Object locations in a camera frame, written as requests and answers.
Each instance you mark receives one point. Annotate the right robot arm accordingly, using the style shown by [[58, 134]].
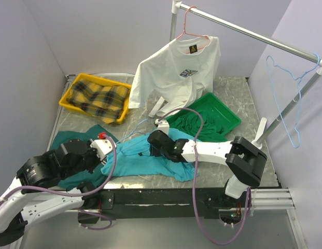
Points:
[[245, 160]]

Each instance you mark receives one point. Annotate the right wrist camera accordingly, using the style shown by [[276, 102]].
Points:
[[162, 125]]

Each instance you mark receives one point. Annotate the green plastic bin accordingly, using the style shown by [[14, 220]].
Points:
[[218, 119]]

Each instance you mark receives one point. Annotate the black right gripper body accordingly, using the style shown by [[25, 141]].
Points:
[[157, 153]]

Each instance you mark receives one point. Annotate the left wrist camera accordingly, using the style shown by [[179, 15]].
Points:
[[103, 146]]

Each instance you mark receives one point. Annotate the light blue t shirt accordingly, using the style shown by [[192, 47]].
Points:
[[133, 159]]

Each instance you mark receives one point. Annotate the yellow plastic bin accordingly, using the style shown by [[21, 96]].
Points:
[[100, 81]]

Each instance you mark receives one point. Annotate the white rack foot left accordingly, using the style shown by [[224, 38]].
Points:
[[156, 107]]

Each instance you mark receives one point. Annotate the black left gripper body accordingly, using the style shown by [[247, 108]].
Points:
[[90, 160]]

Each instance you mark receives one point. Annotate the white rack base foot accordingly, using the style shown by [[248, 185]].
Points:
[[259, 133]]

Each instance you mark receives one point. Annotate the white t shirt on hanger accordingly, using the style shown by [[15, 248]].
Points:
[[180, 72]]

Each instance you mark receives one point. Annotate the dark teal garment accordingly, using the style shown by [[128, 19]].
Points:
[[96, 178]]

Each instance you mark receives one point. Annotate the blue wire hanger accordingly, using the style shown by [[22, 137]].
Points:
[[134, 131], [288, 88]]

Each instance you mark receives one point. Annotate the metal clothes rack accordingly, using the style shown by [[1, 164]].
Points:
[[254, 33]]

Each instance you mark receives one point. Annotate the green cloth in bin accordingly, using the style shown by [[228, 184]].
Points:
[[202, 127]]

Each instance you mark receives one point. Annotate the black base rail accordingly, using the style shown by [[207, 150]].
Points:
[[163, 203]]

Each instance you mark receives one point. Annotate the pink wire hanger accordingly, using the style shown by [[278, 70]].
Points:
[[192, 38]]

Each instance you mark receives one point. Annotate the yellow plaid cloth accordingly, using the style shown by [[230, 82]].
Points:
[[103, 102]]

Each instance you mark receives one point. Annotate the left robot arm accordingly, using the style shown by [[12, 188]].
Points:
[[30, 198]]

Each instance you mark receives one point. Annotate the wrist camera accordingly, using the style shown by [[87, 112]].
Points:
[[162, 125], [103, 146]]

